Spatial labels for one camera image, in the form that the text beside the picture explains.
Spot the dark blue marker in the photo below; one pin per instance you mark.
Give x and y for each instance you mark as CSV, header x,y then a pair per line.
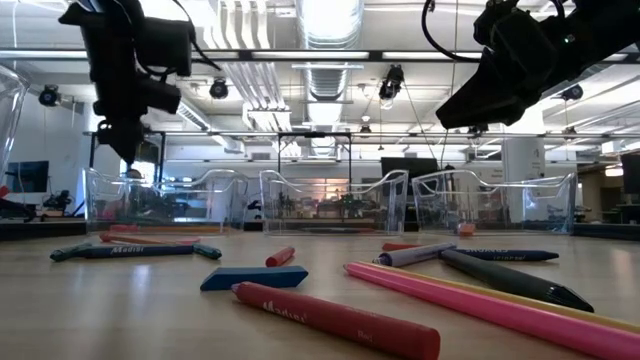
x,y
515,255

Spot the black monitor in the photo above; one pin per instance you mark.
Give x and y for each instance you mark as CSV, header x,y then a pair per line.
x,y
410,166
27,176
631,172

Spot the yellow pencil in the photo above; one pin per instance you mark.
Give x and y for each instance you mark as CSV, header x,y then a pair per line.
x,y
615,323

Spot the red and black equipment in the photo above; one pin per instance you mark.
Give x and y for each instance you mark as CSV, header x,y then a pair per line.
x,y
15,210

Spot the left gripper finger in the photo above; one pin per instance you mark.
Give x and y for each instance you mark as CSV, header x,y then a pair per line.
x,y
127,137

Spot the silver ceiling duct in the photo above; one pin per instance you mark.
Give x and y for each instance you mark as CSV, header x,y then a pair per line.
x,y
327,80

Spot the clear plastic bin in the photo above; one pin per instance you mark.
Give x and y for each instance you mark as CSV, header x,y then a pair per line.
x,y
200,210
500,210
280,210
10,100

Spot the black overhead frame bar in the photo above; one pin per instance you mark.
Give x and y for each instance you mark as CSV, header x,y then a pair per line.
x,y
300,55

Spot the black table frame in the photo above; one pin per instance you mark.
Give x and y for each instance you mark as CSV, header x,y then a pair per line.
x,y
40,230

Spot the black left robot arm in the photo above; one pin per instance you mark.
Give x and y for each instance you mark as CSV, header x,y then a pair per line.
x,y
100,15

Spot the person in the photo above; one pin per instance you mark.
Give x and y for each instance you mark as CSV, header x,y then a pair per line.
x,y
134,175

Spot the blue Madisi crayon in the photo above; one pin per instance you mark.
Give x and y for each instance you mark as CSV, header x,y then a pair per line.
x,y
130,251

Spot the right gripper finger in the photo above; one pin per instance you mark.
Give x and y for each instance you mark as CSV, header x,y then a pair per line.
x,y
490,100

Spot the black pen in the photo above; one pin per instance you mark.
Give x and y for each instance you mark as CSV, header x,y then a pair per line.
x,y
500,276

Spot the lavender pen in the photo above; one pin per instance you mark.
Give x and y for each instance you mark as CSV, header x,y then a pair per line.
x,y
415,255

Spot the orange-red crayon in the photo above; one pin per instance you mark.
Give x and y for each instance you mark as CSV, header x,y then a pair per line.
x,y
400,246

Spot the large red Madisi crayon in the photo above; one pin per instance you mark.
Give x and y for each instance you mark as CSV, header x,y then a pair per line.
x,y
325,315

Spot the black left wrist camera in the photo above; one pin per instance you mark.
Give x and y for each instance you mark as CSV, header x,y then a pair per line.
x,y
167,47

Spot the black ceiling spotlight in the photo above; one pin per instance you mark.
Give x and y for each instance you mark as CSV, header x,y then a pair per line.
x,y
392,80
572,93
50,96
219,90
478,131

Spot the small red crayon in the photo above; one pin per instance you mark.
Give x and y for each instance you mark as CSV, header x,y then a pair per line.
x,y
280,256

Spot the blue wedge eraser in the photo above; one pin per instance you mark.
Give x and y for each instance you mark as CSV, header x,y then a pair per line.
x,y
250,278

